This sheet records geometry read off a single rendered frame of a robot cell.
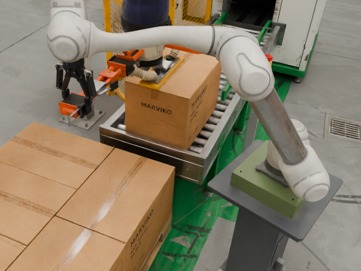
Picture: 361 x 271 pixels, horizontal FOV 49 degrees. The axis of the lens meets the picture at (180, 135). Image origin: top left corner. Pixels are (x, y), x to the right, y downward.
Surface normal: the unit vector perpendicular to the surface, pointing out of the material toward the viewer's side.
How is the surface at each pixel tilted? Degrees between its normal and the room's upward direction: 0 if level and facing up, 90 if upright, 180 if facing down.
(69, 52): 88
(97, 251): 0
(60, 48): 89
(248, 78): 88
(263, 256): 90
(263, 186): 1
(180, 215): 0
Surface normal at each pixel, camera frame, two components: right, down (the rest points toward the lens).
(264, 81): 0.04, 0.55
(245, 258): -0.62, 0.44
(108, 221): 0.07, -0.80
